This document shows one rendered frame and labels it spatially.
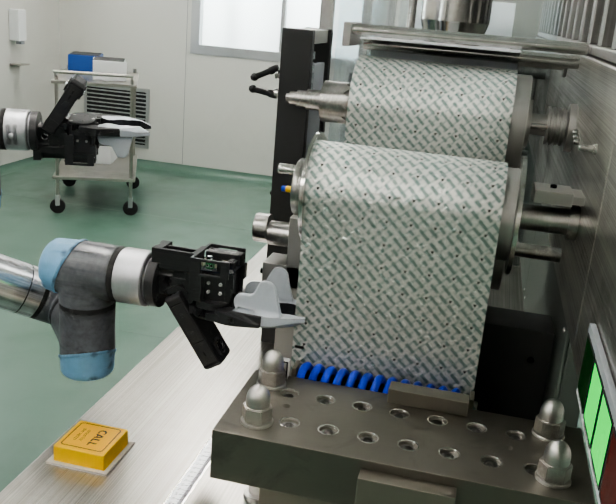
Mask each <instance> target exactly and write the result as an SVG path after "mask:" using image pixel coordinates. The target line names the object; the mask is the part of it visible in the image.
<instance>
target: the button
mask: <svg viewBox="0 0 616 504"><path fill-rule="evenodd" d="M127 444H128V430H126V429H121V428H117V427H112V426H107V425H102V424H97V423H92V422H87V421H79V422H78V423H77V424H76V425H75V426H74V427H73V428H72V429H71V430H70V431H69V432H68V433H67V434H65V435H64V436H63V437H62V438H61V439H60V440H59V441H58V442H57V443H56V444H55V445H54V460H55V461H59V462H64V463H69V464H73V465H78V466H83V467H87V468H92V469H96V470H101V471H104V470H105V469H106V468H107V467H108V466H109V465H110V464H111V463H112V462H113V460H114V459H115V458H116V457H117V456H118V455H119V454H120V453H121V451H122V450H123V449H124V448H125V447H126V446H127Z"/></svg>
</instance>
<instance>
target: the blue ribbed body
mask: <svg viewBox="0 0 616 504"><path fill-rule="evenodd" d="M296 377H298V378H303V379H309V380H314V381H320V382H325V383H331V384H336V385H342V386H347V387H353V388H358V389H364V390H369V391H375V392H380V393H386V394H388V390H389V386H390V383H391V381H395V382H398V380H397V379H396V377H390V378H389V379H388V380H387V382H386V378H385V377H384V376H383V375H380V374H379V375H377V376H376V377H375V379H374V377H373V375H372V374H371V373H369V372H367V373H365V374H363V376H361V373H360V372H359V371H358V370H354V371H352V372H351V373H350V374H349V371H348V370H347V369H346V368H342V369H340V370H339V371H338V372H337V369H336V368H335V367H334V366H329V367H327V368H326V370H325V367H324V366H323V365H322V364H317V365H315V366H314V367H313V365H312V364H311V363H310V362H305V363H303V364H302V365H301V367H300V368H299V369H298V373H297V376H296Z"/></svg>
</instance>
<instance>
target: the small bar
mask: <svg viewBox="0 0 616 504"><path fill-rule="evenodd" d="M469 397H470V395H468V394H462V393H457V392H451V391H446V390H440V389H434V388H429V387H423V386H418V385H412V384H406V383H401V382H395V381H391V383H390V386H389V390H388V398H387V402H389V403H394V404H400V405H405V406H411V407H416V408H422V409H427V410H432V411H438V412H443V413H449V414H454V415H460V416H465V417H467V412H468V406H469Z"/></svg>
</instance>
